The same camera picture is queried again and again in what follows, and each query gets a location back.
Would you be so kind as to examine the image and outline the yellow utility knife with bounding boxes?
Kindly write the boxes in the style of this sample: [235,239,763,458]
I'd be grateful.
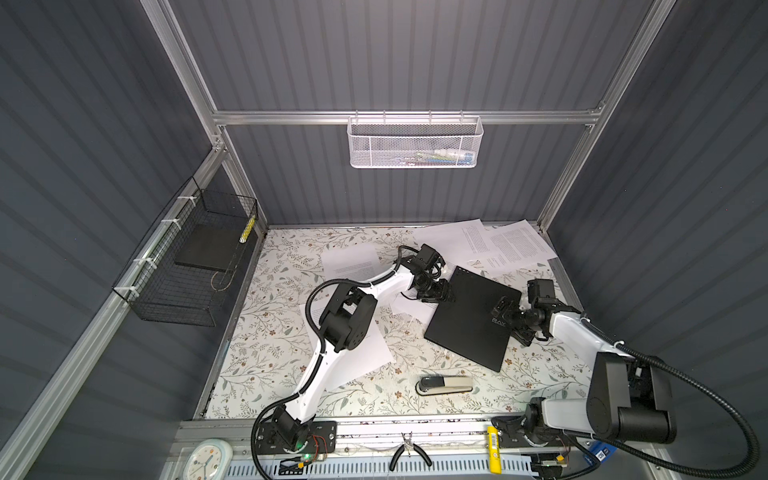
[486,426,502,475]

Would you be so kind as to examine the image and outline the white wire mesh basket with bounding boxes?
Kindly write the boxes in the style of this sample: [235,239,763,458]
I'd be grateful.
[346,114,484,169]

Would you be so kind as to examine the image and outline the pens in white basket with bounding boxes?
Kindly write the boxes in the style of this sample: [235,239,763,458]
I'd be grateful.
[398,149,476,167]

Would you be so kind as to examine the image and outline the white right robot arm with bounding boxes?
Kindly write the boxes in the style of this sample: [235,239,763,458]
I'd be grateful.
[491,279,760,479]

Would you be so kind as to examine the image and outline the yellow marker in basket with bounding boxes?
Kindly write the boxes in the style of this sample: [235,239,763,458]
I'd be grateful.
[239,216,256,244]

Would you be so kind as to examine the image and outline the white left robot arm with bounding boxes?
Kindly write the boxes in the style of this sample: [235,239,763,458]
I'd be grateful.
[254,244,453,452]

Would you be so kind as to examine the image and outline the black handled pliers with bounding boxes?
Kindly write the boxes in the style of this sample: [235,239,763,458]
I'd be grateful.
[388,434,434,472]

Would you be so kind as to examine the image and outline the black pad in basket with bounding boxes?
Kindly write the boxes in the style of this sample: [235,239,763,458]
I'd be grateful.
[174,225,245,272]

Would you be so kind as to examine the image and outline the white wall clock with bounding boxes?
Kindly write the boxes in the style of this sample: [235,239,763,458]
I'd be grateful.
[180,439,234,480]

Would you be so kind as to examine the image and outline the black wire basket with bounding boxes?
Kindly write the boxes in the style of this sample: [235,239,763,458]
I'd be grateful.
[113,180,259,328]

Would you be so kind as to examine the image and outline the grey black stapler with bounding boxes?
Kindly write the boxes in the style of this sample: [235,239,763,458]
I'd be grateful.
[415,375,474,396]

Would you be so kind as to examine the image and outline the black file folder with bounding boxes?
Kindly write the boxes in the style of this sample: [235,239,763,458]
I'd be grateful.
[424,267,522,372]

